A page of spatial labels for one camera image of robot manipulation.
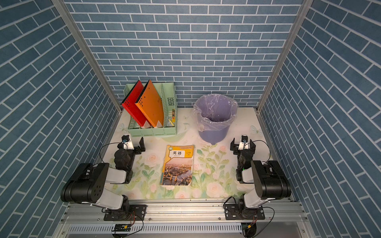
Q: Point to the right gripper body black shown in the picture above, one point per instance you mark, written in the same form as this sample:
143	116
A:
237	152

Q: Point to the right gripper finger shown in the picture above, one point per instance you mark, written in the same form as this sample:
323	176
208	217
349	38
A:
233	145
252	145

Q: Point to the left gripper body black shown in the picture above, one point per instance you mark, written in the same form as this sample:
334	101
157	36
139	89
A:
136	150

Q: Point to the English textbook yellow cover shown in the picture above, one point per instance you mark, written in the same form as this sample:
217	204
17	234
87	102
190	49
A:
177	168

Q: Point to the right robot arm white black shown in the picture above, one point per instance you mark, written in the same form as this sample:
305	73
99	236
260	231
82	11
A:
269	180

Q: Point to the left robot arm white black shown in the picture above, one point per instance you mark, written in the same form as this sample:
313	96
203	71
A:
87	183

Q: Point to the floral table mat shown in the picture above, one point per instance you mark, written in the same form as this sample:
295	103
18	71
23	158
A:
214	166

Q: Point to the purple trash bin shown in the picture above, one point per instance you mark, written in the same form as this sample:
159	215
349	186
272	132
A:
215	119

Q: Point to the clear plastic bin liner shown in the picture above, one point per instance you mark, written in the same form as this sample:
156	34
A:
215	114

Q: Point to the red file folder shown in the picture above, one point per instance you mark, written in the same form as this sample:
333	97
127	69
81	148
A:
129	104

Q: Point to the orange file folder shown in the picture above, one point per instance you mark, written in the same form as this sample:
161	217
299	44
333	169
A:
150	104

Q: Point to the green plastic file rack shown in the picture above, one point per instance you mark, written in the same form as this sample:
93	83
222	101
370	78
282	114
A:
167	93

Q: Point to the small black electronics box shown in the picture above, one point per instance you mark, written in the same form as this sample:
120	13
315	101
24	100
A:
122	228

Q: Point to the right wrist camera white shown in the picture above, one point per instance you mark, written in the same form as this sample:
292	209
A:
244	143

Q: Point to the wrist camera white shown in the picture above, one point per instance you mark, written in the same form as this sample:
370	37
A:
127	142
244	143

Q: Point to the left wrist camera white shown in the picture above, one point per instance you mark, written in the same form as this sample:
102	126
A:
127	142

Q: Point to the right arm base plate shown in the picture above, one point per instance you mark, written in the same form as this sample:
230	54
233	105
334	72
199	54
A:
234	212

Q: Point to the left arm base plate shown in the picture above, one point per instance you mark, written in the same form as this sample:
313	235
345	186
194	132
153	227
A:
132	213

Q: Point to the aluminium mounting rail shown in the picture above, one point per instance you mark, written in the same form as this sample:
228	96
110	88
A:
188	218

